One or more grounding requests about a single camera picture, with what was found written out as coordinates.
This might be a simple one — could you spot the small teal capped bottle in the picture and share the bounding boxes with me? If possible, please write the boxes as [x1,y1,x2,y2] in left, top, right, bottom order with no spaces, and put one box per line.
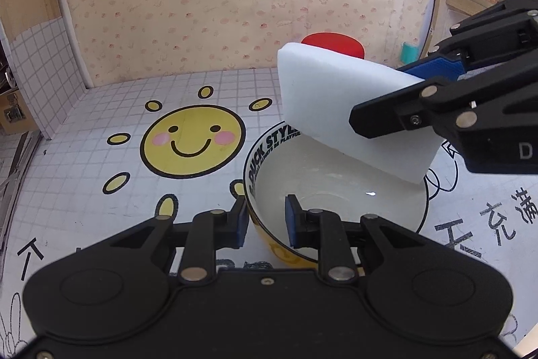
[400,41,420,64]

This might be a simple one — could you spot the white sponge block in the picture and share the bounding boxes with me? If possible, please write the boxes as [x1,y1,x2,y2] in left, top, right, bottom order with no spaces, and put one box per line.
[277,42,442,185]

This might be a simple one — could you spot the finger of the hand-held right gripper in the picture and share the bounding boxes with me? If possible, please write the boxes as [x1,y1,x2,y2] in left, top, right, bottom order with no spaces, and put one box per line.
[350,76,481,140]
[397,0,538,82]

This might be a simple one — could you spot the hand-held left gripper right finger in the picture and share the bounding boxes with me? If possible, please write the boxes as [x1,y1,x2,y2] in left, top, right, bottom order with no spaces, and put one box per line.
[284,194,424,283]

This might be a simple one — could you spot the red cup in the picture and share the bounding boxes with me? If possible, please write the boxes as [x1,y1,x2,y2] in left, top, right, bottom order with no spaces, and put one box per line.
[301,32,364,60]

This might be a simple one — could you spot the cardboard box with metal latch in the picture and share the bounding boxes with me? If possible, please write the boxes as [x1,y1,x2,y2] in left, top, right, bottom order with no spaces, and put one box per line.
[0,89,39,135]

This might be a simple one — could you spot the white and yellow bowl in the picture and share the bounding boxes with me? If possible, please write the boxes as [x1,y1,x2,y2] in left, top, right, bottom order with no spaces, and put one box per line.
[244,122,430,270]

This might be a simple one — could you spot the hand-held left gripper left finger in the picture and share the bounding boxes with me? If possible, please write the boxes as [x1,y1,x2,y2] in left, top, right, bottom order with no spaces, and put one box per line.
[110,195,249,285]

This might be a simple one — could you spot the metal bars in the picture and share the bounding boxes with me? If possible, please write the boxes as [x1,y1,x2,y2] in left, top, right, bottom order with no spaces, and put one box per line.
[0,131,43,254]

